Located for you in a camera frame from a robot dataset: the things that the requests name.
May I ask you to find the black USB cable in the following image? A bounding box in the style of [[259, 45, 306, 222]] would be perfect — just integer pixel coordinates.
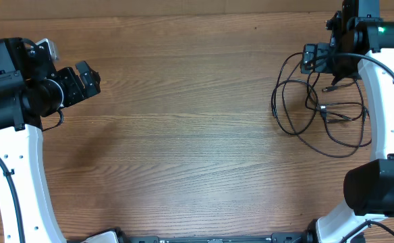
[[304, 70, 373, 149]]

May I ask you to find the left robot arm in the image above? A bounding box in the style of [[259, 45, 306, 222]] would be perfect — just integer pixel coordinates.
[[0, 37, 101, 242]]

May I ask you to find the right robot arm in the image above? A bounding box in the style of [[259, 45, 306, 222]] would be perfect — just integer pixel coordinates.
[[301, 1, 394, 242]]

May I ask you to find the thin black cable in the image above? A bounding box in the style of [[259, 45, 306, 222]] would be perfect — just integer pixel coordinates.
[[281, 57, 368, 159]]

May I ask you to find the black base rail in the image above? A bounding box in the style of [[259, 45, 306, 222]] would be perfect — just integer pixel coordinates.
[[65, 227, 366, 243]]

